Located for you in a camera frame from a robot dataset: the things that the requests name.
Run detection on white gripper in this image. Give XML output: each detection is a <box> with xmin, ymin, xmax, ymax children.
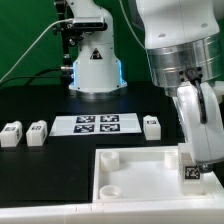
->
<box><xmin>173</xmin><ymin>83</ymin><xmax>224</xmax><ymax>173</ymax></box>

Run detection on white square table top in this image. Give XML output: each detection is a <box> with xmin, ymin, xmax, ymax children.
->
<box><xmin>93</xmin><ymin>146</ymin><xmax>224</xmax><ymax>203</ymax></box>

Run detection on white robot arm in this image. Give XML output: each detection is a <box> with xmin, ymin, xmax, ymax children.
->
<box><xmin>65</xmin><ymin>0</ymin><xmax>224</xmax><ymax>173</ymax></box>

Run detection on white obstacle fence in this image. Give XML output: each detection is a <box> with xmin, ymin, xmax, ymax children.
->
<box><xmin>0</xmin><ymin>199</ymin><xmax>224</xmax><ymax>224</ymax></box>

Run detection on white sheet with markers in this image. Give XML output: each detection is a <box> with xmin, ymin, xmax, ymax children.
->
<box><xmin>50</xmin><ymin>113</ymin><xmax>141</xmax><ymax>136</ymax></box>

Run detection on black cable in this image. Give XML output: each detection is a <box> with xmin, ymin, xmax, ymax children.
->
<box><xmin>0</xmin><ymin>66</ymin><xmax>73</xmax><ymax>89</ymax></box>

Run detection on white cable right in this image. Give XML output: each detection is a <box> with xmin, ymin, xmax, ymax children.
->
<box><xmin>118</xmin><ymin>0</ymin><xmax>148</xmax><ymax>51</ymax></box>

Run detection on grey cable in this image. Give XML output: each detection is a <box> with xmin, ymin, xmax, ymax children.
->
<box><xmin>0</xmin><ymin>18</ymin><xmax>74</xmax><ymax>84</ymax></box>

